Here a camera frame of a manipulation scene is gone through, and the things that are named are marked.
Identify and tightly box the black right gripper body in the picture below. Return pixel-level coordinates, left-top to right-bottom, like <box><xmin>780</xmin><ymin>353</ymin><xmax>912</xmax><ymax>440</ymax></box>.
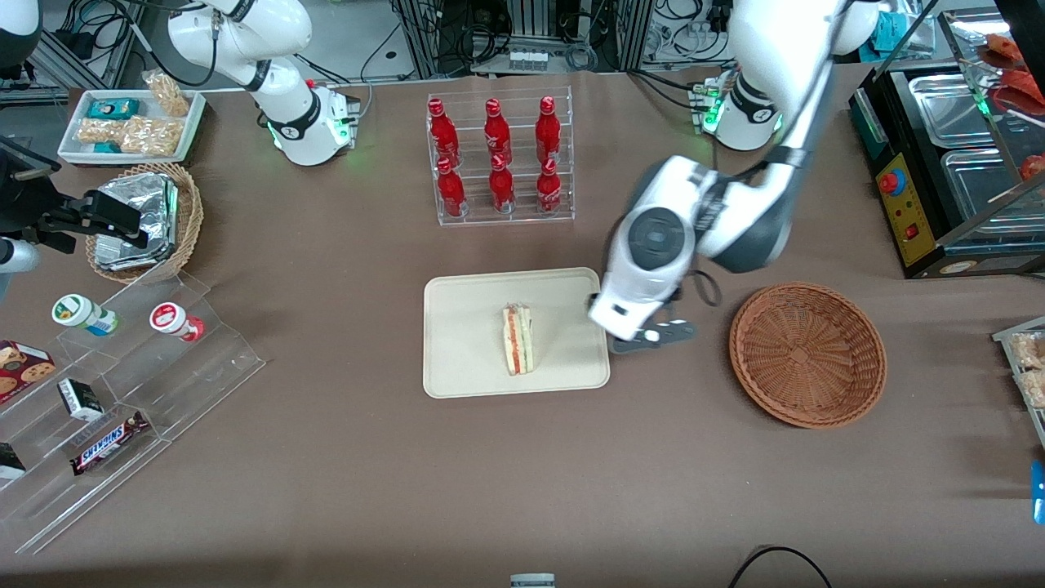
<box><xmin>0</xmin><ymin>135</ymin><xmax>64</xmax><ymax>244</ymax></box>

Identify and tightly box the triangular sandwich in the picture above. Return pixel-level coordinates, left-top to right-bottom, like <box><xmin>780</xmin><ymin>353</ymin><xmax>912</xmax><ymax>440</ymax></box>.
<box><xmin>501</xmin><ymin>303</ymin><xmax>536</xmax><ymax>376</ymax></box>

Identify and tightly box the tan wicker basket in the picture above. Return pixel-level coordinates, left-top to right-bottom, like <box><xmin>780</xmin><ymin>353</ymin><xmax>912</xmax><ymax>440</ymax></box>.
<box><xmin>85</xmin><ymin>162</ymin><xmax>204</xmax><ymax>285</ymax></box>

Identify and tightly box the white rectangular snack tray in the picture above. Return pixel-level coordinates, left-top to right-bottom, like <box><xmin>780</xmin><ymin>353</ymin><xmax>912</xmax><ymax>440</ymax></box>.
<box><xmin>57</xmin><ymin>88</ymin><xmax>207</xmax><ymax>167</ymax></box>

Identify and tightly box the beige rectangular tray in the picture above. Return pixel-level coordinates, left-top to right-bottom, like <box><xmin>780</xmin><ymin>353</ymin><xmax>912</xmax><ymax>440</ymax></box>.
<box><xmin>422</xmin><ymin>267</ymin><xmax>611</xmax><ymax>399</ymax></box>

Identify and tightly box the round brown wicker basket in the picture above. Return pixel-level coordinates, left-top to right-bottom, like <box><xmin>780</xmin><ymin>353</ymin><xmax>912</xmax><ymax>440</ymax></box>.
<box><xmin>728</xmin><ymin>282</ymin><xmax>888</xmax><ymax>430</ymax></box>

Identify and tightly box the silver tray with snacks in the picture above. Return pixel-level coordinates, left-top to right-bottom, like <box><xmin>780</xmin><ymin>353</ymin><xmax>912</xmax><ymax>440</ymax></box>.
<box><xmin>991</xmin><ymin>317</ymin><xmax>1045</xmax><ymax>452</ymax></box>

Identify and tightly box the silver foil food pack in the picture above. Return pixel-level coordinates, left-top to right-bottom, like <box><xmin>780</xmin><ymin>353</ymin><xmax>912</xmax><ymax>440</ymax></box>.
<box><xmin>96</xmin><ymin>172</ymin><xmax>180</xmax><ymax>250</ymax></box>
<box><xmin>93</xmin><ymin>235</ymin><xmax>168</xmax><ymax>273</ymax></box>

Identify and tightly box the clear bag of peanuts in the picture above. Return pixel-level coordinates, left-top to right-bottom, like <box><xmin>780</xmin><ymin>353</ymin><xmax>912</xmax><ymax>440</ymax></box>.
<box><xmin>142</xmin><ymin>69</ymin><xmax>191</xmax><ymax>118</ymax></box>
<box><xmin>77</xmin><ymin>118</ymin><xmax>125</xmax><ymax>149</ymax></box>
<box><xmin>120</xmin><ymin>115</ymin><xmax>183</xmax><ymax>158</ymax></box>

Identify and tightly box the green lid yogurt cup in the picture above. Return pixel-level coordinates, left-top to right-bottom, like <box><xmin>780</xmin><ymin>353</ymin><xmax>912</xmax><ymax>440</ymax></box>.
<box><xmin>51</xmin><ymin>294</ymin><xmax>119</xmax><ymax>337</ymax></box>

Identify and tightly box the red lid yogurt cup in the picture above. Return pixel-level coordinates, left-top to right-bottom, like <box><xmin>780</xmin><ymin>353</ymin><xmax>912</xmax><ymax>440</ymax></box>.
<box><xmin>149</xmin><ymin>302</ymin><xmax>206</xmax><ymax>343</ymax></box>

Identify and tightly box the clear acrylic bottle rack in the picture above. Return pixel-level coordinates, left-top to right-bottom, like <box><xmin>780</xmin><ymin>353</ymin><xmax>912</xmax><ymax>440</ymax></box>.
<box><xmin>426</xmin><ymin>86</ymin><xmax>576</xmax><ymax>228</ymax></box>

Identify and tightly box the red cola bottle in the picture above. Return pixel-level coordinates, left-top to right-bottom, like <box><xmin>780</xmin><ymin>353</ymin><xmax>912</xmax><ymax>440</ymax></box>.
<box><xmin>535</xmin><ymin>96</ymin><xmax>563</xmax><ymax>164</ymax></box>
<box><xmin>488</xmin><ymin>154</ymin><xmax>517</xmax><ymax>215</ymax></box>
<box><xmin>428</xmin><ymin>98</ymin><xmax>460</xmax><ymax>168</ymax></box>
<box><xmin>483</xmin><ymin>98</ymin><xmax>514</xmax><ymax>167</ymax></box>
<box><xmin>436</xmin><ymin>158</ymin><xmax>468</xmax><ymax>218</ymax></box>
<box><xmin>536</xmin><ymin>158</ymin><xmax>564</xmax><ymax>216</ymax></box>

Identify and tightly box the clear acrylic stepped shelf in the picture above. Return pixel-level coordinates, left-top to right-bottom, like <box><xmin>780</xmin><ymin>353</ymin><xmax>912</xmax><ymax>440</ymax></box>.
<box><xmin>0</xmin><ymin>263</ymin><xmax>268</xmax><ymax>556</ymax></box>

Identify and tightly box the red cookie box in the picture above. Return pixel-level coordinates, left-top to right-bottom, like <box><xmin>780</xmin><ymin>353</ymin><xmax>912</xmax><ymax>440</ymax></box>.
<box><xmin>0</xmin><ymin>340</ymin><xmax>57</xmax><ymax>404</ymax></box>

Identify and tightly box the small black white box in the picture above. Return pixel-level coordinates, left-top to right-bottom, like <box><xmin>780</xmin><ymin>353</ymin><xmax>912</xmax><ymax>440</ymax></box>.
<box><xmin>57</xmin><ymin>378</ymin><xmax>105</xmax><ymax>423</ymax></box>

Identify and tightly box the snickers chocolate bar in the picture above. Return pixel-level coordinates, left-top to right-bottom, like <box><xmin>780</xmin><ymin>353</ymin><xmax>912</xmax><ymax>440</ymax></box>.
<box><xmin>69</xmin><ymin>411</ymin><xmax>151</xmax><ymax>477</ymax></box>

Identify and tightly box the black food warmer appliance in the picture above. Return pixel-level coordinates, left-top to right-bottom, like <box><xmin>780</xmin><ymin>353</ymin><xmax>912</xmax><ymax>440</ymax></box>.
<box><xmin>847</xmin><ymin>7</ymin><xmax>1045</xmax><ymax>280</ymax></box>

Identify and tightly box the steel warmer pan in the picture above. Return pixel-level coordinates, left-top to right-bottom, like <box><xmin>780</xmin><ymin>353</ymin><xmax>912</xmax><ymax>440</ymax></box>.
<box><xmin>908</xmin><ymin>72</ymin><xmax>998</xmax><ymax>149</ymax></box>
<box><xmin>941</xmin><ymin>147</ymin><xmax>1045</xmax><ymax>234</ymax></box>

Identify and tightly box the red fried food piece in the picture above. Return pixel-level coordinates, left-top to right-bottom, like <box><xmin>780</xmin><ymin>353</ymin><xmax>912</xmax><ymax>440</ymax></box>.
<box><xmin>991</xmin><ymin>69</ymin><xmax>1045</xmax><ymax>117</ymax></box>
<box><xmin>978</xmin><ymin>33</ymin><xmax>1026</xmax><ymax>71</ymax></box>

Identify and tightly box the gray wrist camera bracket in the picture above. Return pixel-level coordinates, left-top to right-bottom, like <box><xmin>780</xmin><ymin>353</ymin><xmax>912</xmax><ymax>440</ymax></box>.
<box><xmin>608</xmin><ymin>317</ymin><xmax>700</xmax><ymax>355</ymax></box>

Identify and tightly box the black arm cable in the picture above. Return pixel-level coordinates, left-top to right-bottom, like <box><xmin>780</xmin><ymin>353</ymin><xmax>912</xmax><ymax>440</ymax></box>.
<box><xmin>688</xmin><ymin>268</ymin><xmax>724</xmax><ymax>310</ymax></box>

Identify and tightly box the black table cable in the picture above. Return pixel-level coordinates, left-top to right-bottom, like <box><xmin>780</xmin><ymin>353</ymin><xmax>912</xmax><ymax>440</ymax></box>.
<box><xmin>728</xmin><ymin>546</ymin><xmax>833</xmax><ymax>588</ymax></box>

